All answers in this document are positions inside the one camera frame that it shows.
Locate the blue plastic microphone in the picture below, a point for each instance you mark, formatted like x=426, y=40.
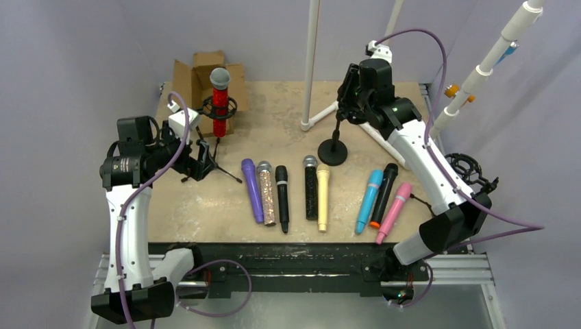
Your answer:
x=373, y=185

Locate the pink plastic microphone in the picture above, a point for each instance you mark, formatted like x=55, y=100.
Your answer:
x=400, y=198

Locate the black microphone with silver band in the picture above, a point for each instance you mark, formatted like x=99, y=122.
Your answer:
x=281, y=178

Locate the silver rhinestone microphone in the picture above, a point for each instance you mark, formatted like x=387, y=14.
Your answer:
x=266, y=192

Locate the plain black microphone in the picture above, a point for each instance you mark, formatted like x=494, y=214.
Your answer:
x=390, y=174

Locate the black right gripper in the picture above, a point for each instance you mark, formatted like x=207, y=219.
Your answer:
x=348, y=92

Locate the red glitter microphone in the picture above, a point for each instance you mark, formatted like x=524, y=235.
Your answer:
x=220, y=79

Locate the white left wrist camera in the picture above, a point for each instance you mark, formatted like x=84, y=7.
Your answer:
x=179, y=124

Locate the orange clamp on pipe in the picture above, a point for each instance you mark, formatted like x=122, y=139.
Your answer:
x=452, y=90

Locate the black glitter microphone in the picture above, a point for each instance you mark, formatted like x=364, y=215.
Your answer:
x=311, y=192

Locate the blue marker on pipe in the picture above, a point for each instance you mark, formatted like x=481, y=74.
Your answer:
x=509, y=51

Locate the black tripod mic stand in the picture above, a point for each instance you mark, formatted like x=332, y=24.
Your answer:
x=472, y=175
x=207, y=110

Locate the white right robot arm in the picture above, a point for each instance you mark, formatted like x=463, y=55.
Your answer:
x=405, y=131

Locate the black round-base desk mic stand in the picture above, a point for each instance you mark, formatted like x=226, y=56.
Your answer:
x=333, y=151

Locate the brown cardboard box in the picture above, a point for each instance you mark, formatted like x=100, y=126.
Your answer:
x=193, y=82

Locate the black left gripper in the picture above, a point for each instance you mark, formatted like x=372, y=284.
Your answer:
x=195, y=160

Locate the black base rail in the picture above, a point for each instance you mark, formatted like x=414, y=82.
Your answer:
x=367, y=269

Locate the purple plastic microphone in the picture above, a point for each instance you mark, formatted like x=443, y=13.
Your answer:
x=249, y=170

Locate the white PVC pipe frame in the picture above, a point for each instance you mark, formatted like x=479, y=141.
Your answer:
x=526, y=15

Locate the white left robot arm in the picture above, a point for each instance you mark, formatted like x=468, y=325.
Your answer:
x=133, y=290

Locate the cream plastic microphone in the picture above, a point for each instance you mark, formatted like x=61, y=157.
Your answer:
x=323, y=178

